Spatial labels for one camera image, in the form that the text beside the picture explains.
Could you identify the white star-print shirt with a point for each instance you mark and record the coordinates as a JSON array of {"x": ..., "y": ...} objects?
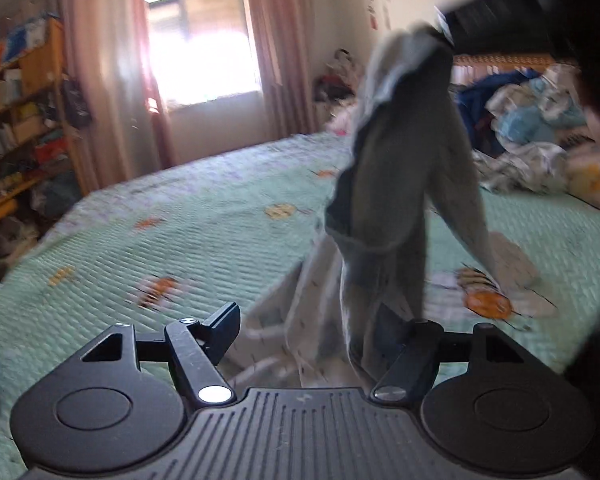
[{"x": 400, "y": 170}]

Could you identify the light blue garment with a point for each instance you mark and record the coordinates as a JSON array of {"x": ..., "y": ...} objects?
[{"x": 535, "y": 120}]

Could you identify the pile of bags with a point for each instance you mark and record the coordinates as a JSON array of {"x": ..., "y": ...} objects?
[{"x": 336, "y": 80}]

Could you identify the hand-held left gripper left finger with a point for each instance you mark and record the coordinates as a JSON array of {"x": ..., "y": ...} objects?
[{"x": 225, "y": 322}]

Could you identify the yellow patterned quilt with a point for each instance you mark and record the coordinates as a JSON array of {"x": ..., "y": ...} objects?
[{"x": 587, "y": 180}]

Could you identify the cream patterned garment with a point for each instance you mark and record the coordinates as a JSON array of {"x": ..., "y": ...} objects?
[{"x": 555, "y": 80}]

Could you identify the navy hanging bag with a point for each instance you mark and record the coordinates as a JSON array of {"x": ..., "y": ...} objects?
[{"x": 76, "y": 102}]

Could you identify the wooden headboard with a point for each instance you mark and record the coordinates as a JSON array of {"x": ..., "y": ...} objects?
[{"x": 510, "y": 65}]

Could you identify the pink curtain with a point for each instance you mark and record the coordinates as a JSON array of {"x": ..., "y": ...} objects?
[
  {"x": 280, "y": 50},
  {"x": 110, "y": 80}
]

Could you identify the wooden bookshelf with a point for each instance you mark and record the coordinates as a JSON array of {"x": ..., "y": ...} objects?
[{"x": 25, "y": 105}]

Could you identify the white small-print garment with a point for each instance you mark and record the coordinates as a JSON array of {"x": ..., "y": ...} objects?
[{"x": 525, "y": 170}]

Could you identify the bright window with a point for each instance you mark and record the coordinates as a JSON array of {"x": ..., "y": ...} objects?
[{"x": 200, "y": 45}]

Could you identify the green quilted bee bedspread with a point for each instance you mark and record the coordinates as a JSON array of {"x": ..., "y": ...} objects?
[{"x": 170, "y": 240}]

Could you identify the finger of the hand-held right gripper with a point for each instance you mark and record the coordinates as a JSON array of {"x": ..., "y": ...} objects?
[{"x": 445, "y": 27}]

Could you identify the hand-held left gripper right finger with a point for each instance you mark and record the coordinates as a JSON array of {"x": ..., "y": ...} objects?
[{"x": 420, "y": 347}]

